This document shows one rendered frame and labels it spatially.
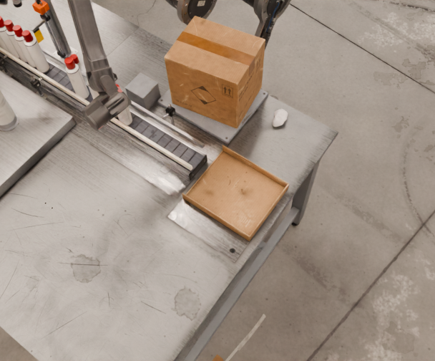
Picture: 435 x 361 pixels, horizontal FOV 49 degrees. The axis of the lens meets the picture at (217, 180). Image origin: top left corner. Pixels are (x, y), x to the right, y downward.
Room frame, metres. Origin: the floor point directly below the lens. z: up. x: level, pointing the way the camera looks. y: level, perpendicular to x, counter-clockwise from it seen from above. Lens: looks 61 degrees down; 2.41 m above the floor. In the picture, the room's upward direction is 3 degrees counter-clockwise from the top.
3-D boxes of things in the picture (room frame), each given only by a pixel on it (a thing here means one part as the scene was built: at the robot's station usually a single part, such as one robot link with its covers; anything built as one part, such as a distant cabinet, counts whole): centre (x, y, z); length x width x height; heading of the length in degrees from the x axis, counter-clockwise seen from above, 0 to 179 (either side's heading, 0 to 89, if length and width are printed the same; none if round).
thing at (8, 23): (1.52, 0.80, 0.98); 0.05 x 0.05 x 0.20
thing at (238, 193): (0.83, -0.06, 0.85); 0.30 x 0.26 x 0.04; 51
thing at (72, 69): (1.30, 0.53, 0.98); 0.05 x 0.05 x 0.20
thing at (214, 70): (1.28, -0.02, 0.99); 0.30 x 0.24 x 0.27; 60
